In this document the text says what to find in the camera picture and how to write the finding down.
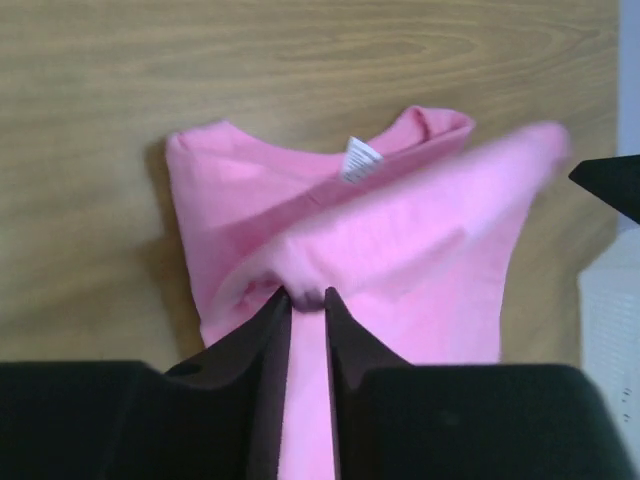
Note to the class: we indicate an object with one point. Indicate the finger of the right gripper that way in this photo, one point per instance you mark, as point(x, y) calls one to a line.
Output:
point(614, 180)

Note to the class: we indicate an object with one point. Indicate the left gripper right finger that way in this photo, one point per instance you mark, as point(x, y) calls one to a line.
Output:
point(352, 353)

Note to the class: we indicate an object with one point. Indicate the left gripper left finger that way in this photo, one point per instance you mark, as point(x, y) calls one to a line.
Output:
point(230, 420)

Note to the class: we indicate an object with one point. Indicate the pink t shirt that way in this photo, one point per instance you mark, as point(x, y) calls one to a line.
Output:
point(412, 229)

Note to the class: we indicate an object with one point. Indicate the white plastic laundry basket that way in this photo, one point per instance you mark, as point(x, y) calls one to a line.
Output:
point(609, 309)

